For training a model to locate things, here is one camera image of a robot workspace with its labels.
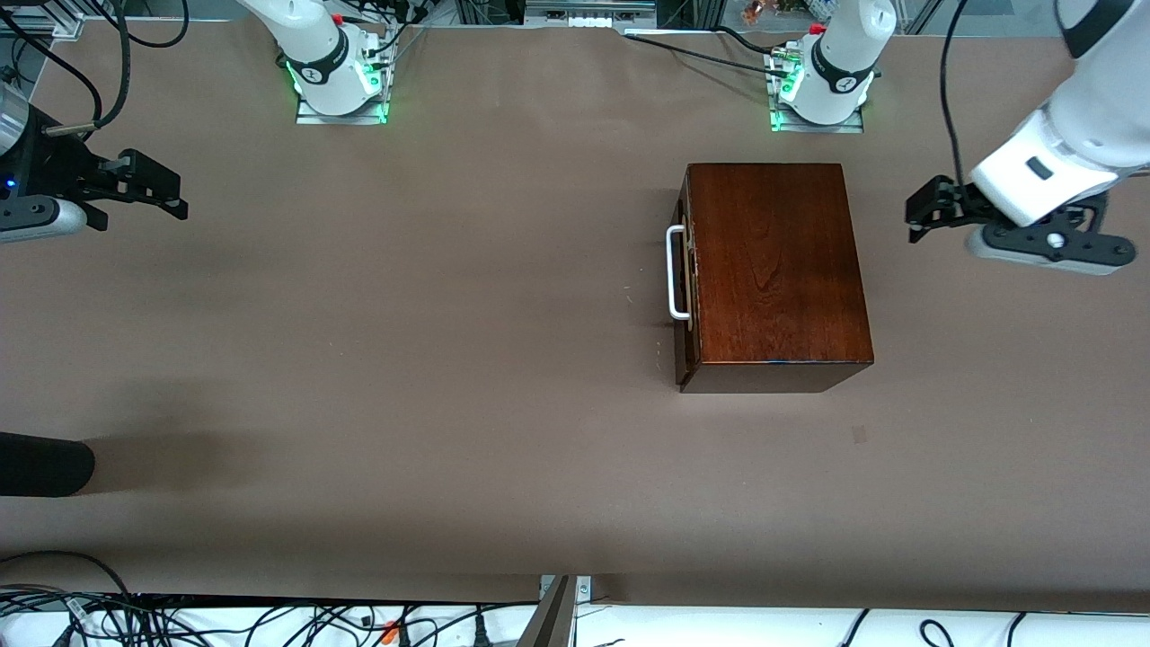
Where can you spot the aluminium arm base plate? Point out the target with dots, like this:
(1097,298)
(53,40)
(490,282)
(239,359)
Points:
(310,118)
(844,128)

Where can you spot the aluminium frame profile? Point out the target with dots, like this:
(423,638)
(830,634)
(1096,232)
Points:
(63,24)

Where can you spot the dark brown wooden cabinet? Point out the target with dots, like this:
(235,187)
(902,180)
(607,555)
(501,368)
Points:
(773,270)

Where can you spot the white power strip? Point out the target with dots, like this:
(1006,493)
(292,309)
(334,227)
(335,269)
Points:
(584,22)

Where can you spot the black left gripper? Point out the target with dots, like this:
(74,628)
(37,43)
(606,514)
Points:
(954,199)

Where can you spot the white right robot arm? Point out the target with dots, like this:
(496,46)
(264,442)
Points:
(314,54)

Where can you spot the aluminium post with bracket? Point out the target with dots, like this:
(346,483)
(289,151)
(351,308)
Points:
(552,620)

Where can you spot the black power plug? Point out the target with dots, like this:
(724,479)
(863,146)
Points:
(481,633)

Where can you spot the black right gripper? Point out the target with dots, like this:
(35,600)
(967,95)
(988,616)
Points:
(61,169)

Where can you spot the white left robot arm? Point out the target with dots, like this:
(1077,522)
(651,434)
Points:
(1087,126)

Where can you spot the black cylindrical object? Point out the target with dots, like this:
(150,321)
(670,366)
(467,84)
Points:
(45,463)

